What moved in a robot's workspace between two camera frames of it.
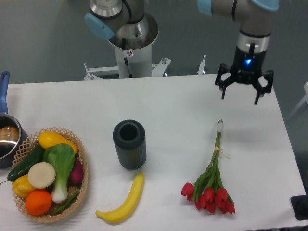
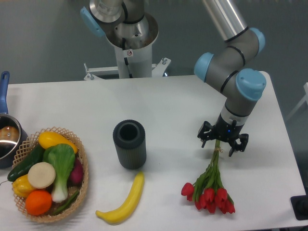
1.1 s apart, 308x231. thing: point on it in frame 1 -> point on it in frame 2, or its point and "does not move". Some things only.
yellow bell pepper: [21, 186] does not move
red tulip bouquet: [208, 192] does not move
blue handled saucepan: [12, 134] does not move
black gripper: [246, 68] -> [224, 130]
